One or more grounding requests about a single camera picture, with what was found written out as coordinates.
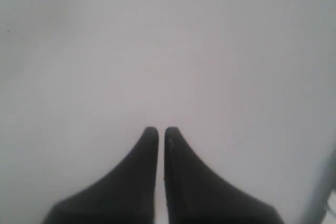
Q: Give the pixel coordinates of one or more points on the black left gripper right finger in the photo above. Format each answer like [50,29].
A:
[196,194]

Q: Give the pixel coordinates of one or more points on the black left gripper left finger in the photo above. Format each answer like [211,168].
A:
[123,195]

